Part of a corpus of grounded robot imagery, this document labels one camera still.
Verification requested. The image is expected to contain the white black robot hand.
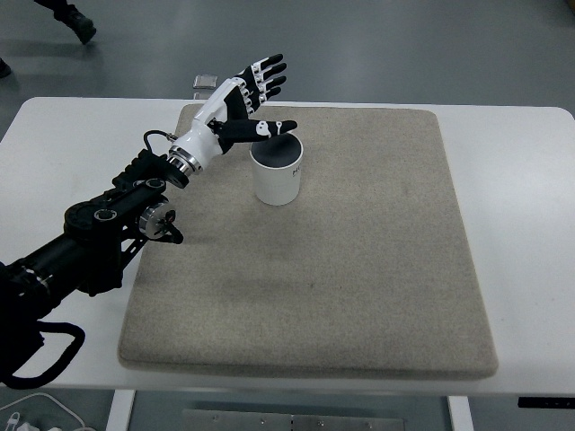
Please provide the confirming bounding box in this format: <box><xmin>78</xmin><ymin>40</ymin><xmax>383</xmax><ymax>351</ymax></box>
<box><xmin>167</xmin><ymin>54</ymin><xmax>297</xmax><ymax>173</ymax></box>

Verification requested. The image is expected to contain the white paper cup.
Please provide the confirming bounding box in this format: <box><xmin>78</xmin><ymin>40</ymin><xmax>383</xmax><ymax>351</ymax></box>
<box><xmin>250</xmin><ymin>133</ymin><xmax>304</xmax><ymax>207</ymax></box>

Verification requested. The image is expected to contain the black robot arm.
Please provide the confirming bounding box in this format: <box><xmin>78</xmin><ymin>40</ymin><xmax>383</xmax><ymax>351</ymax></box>
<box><xmin>1</xmin><ymin>54</ymin><xmax>297</xmax><ymax>320</ymax></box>

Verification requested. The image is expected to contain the small silver floor box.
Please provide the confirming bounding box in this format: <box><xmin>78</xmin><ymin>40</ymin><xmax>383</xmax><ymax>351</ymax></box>
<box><xmin>193</xmin><ymin>75</ymin><xmax>217</xmax><ymax>90</ymax></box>

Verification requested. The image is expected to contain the person in black clothes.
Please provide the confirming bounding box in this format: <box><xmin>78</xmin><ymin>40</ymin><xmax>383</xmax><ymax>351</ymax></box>
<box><xmin>28</xmin><ymin>0</ymin><xmax>97</xmax><ymax>55</ymax></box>

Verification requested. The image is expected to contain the beige fabric mat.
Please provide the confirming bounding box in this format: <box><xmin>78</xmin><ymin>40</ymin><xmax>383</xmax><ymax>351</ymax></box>
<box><xmin>119</xmin><ymin>106</ymin><xmax>498</xmax><ymax>380</ymax></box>

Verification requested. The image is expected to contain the black table control panel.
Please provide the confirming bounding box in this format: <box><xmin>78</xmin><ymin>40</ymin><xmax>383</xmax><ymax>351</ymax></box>
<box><xmin>517</xmin><ymin>397</ymin><xmax>575</xmax><ymax>409</ymax></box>

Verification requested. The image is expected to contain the white table leg frame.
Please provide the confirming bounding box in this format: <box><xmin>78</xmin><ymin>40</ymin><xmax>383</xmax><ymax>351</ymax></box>
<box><xmin>104</xmin><ymin>390</ymin><xmax>136</xmax><ymax>431</ymax></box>

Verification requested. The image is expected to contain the black sleeved cable loop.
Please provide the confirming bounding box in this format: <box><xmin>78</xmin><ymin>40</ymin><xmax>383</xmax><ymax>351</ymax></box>
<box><xmin>0</xmin><ymin>321</ymin><xmax>86</xmax><ymax>390</ymax></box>

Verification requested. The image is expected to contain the white cable on floor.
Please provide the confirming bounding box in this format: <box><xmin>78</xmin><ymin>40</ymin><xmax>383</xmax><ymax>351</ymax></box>
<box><xmin>0</xmin><ymin>391</ymin><xmax>91</xmax><ymax>431</ymax></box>

